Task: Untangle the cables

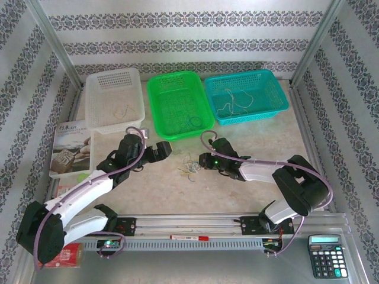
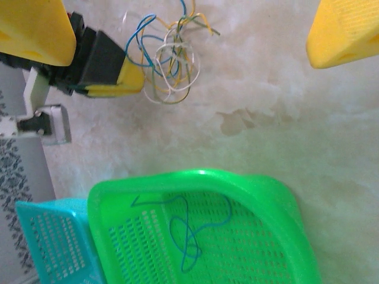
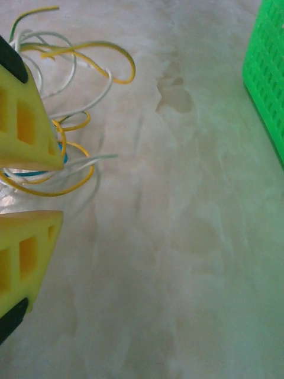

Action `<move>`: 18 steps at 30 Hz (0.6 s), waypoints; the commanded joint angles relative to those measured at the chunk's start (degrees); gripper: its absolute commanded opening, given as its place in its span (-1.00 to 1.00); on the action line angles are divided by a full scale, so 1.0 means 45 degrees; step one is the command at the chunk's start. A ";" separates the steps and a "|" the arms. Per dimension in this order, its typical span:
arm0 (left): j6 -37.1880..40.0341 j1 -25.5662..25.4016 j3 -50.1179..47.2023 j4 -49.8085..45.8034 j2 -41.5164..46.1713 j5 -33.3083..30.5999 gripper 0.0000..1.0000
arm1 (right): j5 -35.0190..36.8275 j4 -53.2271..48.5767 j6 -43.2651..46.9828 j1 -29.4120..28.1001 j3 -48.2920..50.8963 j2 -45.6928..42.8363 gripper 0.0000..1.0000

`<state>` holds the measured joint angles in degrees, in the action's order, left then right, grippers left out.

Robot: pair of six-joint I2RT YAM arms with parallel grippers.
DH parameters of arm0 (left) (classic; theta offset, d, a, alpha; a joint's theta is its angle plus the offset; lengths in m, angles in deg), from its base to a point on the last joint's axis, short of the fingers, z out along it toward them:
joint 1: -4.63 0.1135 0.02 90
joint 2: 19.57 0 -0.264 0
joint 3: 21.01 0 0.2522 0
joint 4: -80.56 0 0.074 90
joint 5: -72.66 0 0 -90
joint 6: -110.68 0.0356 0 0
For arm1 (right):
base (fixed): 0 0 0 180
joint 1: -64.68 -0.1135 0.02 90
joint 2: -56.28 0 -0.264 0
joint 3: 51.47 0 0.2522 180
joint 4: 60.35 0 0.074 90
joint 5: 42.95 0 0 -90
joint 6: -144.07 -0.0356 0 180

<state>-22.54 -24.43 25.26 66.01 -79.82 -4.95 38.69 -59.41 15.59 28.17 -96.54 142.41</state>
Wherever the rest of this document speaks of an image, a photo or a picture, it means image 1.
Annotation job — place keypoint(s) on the pile of rubber bands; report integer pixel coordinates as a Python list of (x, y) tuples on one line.
[(194, 170)]

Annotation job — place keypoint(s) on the green plastic basket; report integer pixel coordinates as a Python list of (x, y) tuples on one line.
[(177, 103)]

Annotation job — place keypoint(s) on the white plastic basket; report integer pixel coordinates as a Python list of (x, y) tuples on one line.
[(114, 97)]

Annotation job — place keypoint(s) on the teal plastic basket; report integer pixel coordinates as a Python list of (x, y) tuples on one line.
[(245, 94)]

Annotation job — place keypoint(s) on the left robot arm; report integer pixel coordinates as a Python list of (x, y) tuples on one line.
[(89, 186)]

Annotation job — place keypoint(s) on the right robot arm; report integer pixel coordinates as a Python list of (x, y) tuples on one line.
[(296, 183)]

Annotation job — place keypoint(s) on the book with photo cover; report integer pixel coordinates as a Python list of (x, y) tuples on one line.
[(71, 151)]

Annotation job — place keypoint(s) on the red white marker pen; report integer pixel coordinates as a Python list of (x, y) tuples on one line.
[(189, 237)]

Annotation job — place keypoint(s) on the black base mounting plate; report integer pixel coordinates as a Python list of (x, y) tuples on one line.
[(127, 226), (250, 225)]

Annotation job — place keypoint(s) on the circuit board with green light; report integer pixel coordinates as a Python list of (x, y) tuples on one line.
[(108, 244)]

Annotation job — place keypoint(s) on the red packet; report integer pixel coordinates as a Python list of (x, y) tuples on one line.
[(74, 256)]

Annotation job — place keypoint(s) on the black calculator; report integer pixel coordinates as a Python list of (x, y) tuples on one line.
[(327, 257)]

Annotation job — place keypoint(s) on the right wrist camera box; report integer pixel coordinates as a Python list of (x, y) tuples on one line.
[(215, 139)]

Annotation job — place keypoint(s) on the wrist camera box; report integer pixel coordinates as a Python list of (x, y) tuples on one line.
[(145, 132), (215, 139)]

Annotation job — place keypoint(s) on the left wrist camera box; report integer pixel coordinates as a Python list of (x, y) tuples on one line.
[(145, 132)]

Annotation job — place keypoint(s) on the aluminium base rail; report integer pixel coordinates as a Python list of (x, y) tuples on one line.
[(189, 222)]

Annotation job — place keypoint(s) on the aluminium side rail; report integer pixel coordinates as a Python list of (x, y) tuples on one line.
[(77, 100), (305, 127)]

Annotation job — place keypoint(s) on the aluminium frame post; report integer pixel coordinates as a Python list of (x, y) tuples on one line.
[(319, 38), (50, 35)]

